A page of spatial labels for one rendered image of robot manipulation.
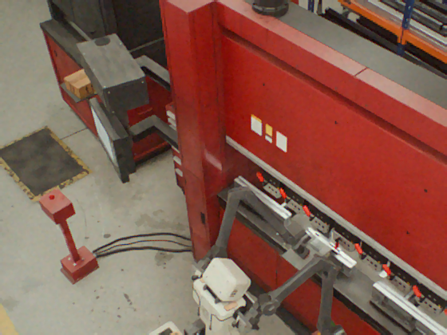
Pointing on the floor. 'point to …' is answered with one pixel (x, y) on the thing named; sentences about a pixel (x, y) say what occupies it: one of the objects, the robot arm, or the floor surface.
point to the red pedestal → (57, 212)
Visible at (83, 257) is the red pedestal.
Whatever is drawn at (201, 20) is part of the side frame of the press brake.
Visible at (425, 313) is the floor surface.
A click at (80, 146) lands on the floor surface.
